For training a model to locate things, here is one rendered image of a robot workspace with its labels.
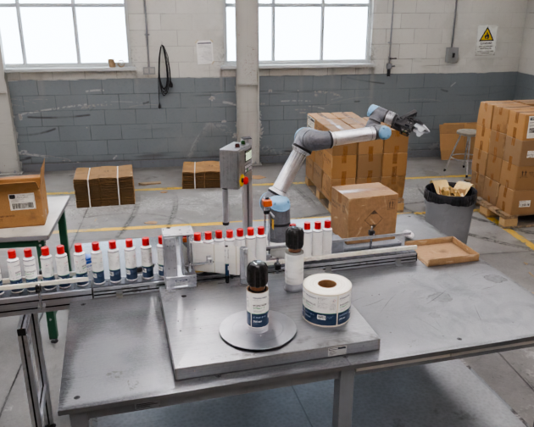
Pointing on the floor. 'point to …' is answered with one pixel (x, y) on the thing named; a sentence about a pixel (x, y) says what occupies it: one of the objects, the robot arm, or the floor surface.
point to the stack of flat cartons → (104, 186)
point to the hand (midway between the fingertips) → (428, 130)
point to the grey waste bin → (450, 219)
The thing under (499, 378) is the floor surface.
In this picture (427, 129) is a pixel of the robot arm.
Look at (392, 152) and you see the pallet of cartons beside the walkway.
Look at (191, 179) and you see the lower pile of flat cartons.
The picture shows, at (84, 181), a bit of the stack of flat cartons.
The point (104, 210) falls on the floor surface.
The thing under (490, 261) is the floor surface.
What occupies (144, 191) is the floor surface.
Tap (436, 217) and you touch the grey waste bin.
